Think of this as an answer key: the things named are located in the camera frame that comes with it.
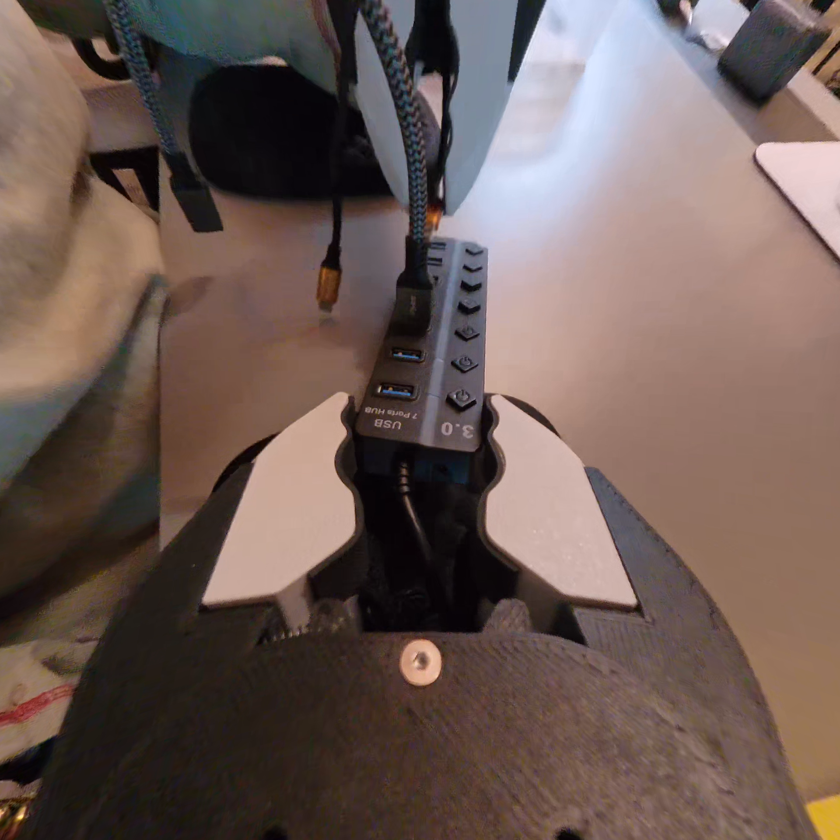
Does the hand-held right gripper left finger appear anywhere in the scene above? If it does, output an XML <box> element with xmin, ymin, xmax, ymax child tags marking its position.
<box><xmin>200</xmin><ymin>392</ymin><xmax>366</xmax><ymax>634</ymax></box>

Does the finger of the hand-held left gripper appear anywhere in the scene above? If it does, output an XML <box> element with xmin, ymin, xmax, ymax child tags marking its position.
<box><xmin>430</xmin><ymin>0</ymin><xmax>547</xmax><ymax>217</ymax></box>
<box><xmin>353</xmin><ymin>0</ymin><xmax>427</xmax><ymax>204</ymax></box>

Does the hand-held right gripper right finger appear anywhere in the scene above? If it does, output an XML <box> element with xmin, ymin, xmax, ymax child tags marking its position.
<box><xmin>481</xmin><ymin>394</ymin><xmax>639</xmax><ymax>642</ymax></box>

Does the braided usb cable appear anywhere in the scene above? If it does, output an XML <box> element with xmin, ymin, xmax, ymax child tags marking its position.
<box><xmin>357</xmin><ymin>0</ymin><xmax>437</xmax><ymax>333</ymax></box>
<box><xmin>104</xmin><ymin>0</ymin><xmax>224</xmax><ymax>234</ymax></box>

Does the orange-tipped black cable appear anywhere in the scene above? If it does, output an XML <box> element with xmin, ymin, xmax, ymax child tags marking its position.
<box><xmin>317</xmin><ymin>39</ymin><xmax>349</xmax><ymax>315</ymax></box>

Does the black usb hub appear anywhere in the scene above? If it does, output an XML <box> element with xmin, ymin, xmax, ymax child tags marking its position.
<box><xmin>354</xmin><ymin>238</ymin><xmax>490</xmax><ymax>483</ymax></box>

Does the person's left forearm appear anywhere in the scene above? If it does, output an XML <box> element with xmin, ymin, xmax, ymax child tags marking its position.
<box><xmin>141</xmin><ymin>0</ymin><xmax>358</xmax><ymax>89</ymax></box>

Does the black mesh wrist rest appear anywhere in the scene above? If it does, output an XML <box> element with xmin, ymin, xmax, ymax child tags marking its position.
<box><xmin>189</xmin><ymin>62</ymin><xmax>447</xmax><ymax>199</ymax></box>

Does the grey fabric speaker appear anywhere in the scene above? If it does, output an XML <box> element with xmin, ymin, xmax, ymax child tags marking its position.
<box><xmin>717</xmin><ymin>0</ymin><xmax>833</xmax><ymax>102</ymax></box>

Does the white red-stitched cloth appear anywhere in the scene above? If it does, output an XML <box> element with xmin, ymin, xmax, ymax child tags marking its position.
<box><xmin>0</xmin><ymin>640</ymin><xmax>89</xmax><ymax>840</ymax></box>

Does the person's grey hoodie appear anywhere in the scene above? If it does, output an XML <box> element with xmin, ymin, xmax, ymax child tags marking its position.
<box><xmin>0</xmin><ymin>0</ymin><xmax>168</xmax><ymax>598</ymax></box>

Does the light grey flat pad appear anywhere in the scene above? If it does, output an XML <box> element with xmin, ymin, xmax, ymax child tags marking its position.
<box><xmin>755</xmin><ymin>140</ymin><xmax>840</xmax><ymax>262</ymax></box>

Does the yellow sheet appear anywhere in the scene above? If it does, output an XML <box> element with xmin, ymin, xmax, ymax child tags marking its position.
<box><xmin>806</xmin><ymin>796</ymin><xmax>840</xmax><ymax>840</ymax></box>

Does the black hub cable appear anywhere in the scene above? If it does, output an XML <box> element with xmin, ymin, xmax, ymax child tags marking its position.
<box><xmin>394</xmin><ymin>459</ymin><xmax>441</xmax><ymax>592</ymax></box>

